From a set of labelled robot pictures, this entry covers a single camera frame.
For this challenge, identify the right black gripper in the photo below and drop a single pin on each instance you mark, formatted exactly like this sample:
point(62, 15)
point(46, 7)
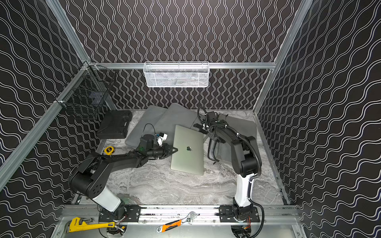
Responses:
point(204, 127)

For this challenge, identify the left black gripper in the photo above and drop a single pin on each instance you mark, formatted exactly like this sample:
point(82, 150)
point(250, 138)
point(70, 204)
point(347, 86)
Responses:
point(163, 151)

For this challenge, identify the silver laptop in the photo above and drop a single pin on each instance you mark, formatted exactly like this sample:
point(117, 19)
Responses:
point(189, 158)

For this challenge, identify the grey laptop bag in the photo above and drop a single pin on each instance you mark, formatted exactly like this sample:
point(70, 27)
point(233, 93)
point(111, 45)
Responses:
point(144, 125)
point(175, 115)
point(244, 153)

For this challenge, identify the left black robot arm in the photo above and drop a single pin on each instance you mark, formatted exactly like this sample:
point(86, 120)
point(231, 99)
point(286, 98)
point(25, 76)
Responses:
point(91, 175)

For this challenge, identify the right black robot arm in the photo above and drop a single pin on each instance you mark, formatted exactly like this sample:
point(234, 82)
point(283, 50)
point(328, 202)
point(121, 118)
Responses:
point(243, 204)

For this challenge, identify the black plastic tool case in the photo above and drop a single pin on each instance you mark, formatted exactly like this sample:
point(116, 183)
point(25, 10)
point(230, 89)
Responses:
point(115, 125)

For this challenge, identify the yellow tape measure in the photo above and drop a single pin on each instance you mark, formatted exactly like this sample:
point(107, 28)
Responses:
point(110, 150)

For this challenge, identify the orange adjustable wrench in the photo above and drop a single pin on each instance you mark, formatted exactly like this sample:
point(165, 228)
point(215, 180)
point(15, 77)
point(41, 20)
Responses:
point(188, 219)

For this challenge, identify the yellow pipe wrench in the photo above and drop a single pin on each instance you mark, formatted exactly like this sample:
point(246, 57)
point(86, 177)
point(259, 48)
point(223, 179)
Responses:
point(82, 224)

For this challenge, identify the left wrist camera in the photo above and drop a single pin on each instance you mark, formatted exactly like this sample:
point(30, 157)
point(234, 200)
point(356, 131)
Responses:
point(160, 138)

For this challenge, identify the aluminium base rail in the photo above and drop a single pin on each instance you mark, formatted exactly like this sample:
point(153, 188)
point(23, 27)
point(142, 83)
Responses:
point(205, 215)

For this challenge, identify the white wire mesh basket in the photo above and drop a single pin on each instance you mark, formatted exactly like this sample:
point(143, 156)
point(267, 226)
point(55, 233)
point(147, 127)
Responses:
point(175, 74)

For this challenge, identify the black wire basket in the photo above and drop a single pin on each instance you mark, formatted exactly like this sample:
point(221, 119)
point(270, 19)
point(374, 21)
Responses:
point(85, 99)

